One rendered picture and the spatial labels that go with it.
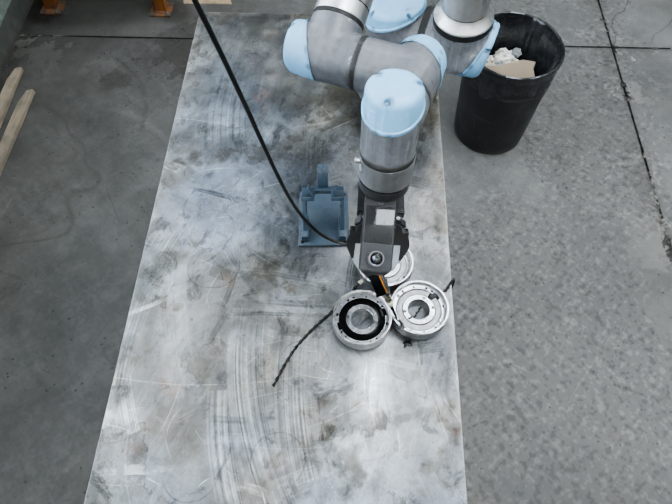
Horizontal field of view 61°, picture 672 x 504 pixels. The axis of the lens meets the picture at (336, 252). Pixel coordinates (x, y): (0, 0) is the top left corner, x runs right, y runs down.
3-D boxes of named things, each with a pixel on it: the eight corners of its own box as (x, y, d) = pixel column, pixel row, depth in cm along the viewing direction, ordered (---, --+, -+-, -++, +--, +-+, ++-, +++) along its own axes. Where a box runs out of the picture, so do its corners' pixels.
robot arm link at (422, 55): (378, 17, 80) (351, 61, 73) (456, 37, 78) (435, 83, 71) (372, 66, 86) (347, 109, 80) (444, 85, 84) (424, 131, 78)
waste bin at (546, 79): (534, 163, 223) (573, 80, 186) (448, 161, 224) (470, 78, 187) (523, 99, 240) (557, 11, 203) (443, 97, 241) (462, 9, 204)
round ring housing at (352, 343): (343, 360, 101) (343, 352, 97) (325, 308, 106) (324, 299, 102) (399, 342, 103) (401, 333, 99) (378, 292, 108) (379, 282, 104)
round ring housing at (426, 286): (414, 354, 101) (417, 345, 98) (376, 311, 106) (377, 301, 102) (457, 320, 105) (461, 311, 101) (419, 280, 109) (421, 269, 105)
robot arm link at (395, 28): (374, 28, 129) (378, -27, 118) (431, 42, 127) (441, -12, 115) (356, 63, 124) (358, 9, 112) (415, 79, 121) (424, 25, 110)
